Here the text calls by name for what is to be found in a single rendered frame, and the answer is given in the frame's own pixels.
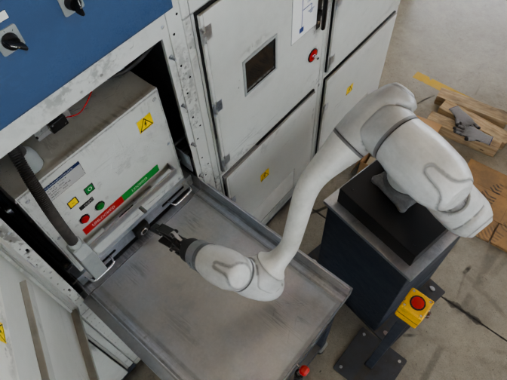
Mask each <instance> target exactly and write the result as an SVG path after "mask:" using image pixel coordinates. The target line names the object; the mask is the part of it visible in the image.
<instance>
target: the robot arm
mask: <svg viewBox="0 0 507 380"><path fill-rule="evenodd" d="M416 108H417V105H416V100H415V97H414V95H413V93H412V92H411V91H410V90H408V89H407V88H406V87H405V86H403V85H402V84H399V83H397V82H394V83H392V84H386V85H384V86H382V87H380V88H378V89H377V90H375V91H374V92H372V93H370V94H368V95H367V96H366V97H365V98H364V99H362V100H361V101H360V102H359V103H357V104H356V105H355V106H354V107H353V108H352V109H351V110H350V111H349V112H348V113H347V114H346V115H345V116H344V117H343V119H342V120H341V121H340V123H338V125H337V126H336V127H335V128H334V129H333V130H332V132H331V133H330V135H329V137H328V138H327V139H326V140H325V142H324V144H323V145H322V147H321V148H320V149H319V150H318V152H317V153H316V154H315V156H314V157H313V159H312V160H311V161H310V162H309V164H308V165H307V166H306V168H305V170H304V171H303V172H302V174H301V176H300V177H299V179H298V181H297V183H296V186H295V188H294V190H293V195H292V198H291V202H290V207H289V211H288V215H287V221H286V224H285V227H284V233H283V237H282V239H281V242H280V243H279V245H278V246H277V247H276V248H275V249H273V250H272V251H270V252H259V253H258V254H256V255H253V256H249V257H245V256H243V255H241V254H240V253H238V252H237V251H235V250H232V249H229V248H227V247H223V246H220V245H215V244H212V243H210V242H207V241H205V240H198V239H196V238H189V239H186V238H185V237H182V236H180V235H179V234H178V230H177V229H173V228H171V227H169V226H167V225H165V224H163V223H162V224H160V225H159V224H157V223H155V224H154V225H153V226H152V227H151V228H150V229H149V230H150V231H152V232H154V233H155V234H157V235H159V236H162V237H161V238H160V239H159V240H158V242H159V243H161V244H164V245H165V246H166V247H169V248H170V249H169V250H170V251H171V252H172V251H173V250H174V251H175V254H177V255H178V256H180V258H181V259H182V260H183V261H184V262H186V263H187V264H188V266H189V267H190V268H192V269H193V270H195V271H197V272H198V273H199V274H201V276H202V277H203V278H204V279H205V280H207V281H208V282H210V283H212V284H213V285H215V286H217V287H219V288H220V289H223V290H229V291H234V292H236V293H238V294H239V295H241V296H244V297H246V298H249V299H253V300H257V301H262V302H268V301H272V300H274V299H277V298H278V297H279V296H280V295H281V294H282V293H283V290H284V270H285V268H286V267H287V265H288V264H289V262H290V261H291V259H292V258H293V257H294V256H295V254H296V253H297V250H298V249H299V247H300V244H301V241H302V239H303V235H304V232H305V230H306V226H307V223H308V221H309V217H310V214H311V212H312V208H313V205H314V202H315V199H316V198H317V196H318V193H319V192H320V190H321V189H322V188H323V187H324V185H325V184H326V183H327V182H329V181H330V180H331V179H332V178H334V177H335V176H336V175H337V174H339V173H341V172H342V171H344V170H345V169H346V168H348V167H350V166H351V165H353V164H354V163H356V162H357V161H360V160H361V159H362V158H363V157H364V156H365V155H367V154H368V153H370V154H371V155H372V156H374V157H375V159H377V160H378V162H380V164H381V165H382V167H383V169H384V170H385V171H384V172H382V173H381V174H378V175H375V176H373V177H372V179H371V182H372V183H373V184H374V185H376V186H378V187H379V188H380V189H381V191H382V192H383V193H384V194H385V195H386V196H387V197H388V198H389V199H390V200H391V201H392V203H393V204H394V205H395V206H396V207H397V209H398V211H399V212H400V213H405V212H406V211H407V209H408V208H409V207H411V206H412V205H414V204H415V203H419V204H421V205H423V206H424V207H426V208H427V209H428V210H429V212H430V213H431V214H432V215H433V216H434V217H435V218H436V219H437V220H438V221H439V222H440V223H441V224H442V225H443V226H444V227H445V228H446V229H448V230H449V231H450V232H452V233H454V234H456V235H459V236H460V237H464V238H473V237H474V236H475V235H476V234H477V233H479V232H480V231H481V230H482V229H484V228H485V227H486V226H488V225H489V224H490V223H491V222H492V221H493V211H492V208H491V205H490V203H489V201H488V200H487V199H486V198H485V197H484V196H483V195H482V194H481V193H480V192H479V190H478V189H477V188H476V187H475V186H474V185H473V182H474V180H473V177H472V173H471V171H470V169H469V166H468V165H467V163H466V161H465V160H464V158H463V157H462V156H461V155H460V154H459V153H458V152H457V151H456V150H455V148H454V147H452V145H451V144H449V142H448V141H446V139H444V138H443V137H442V136H441V135H440V134H439V133H437V132H436V131H435V130H434V129H432V128H431V127H430V126H428V125H427V124H425V123H424V122H422V121H421V120H420V119H419V118H418V117H417V116H416V115H415V114H414V113H413V112H414V111H415V110H416Z"/></svg>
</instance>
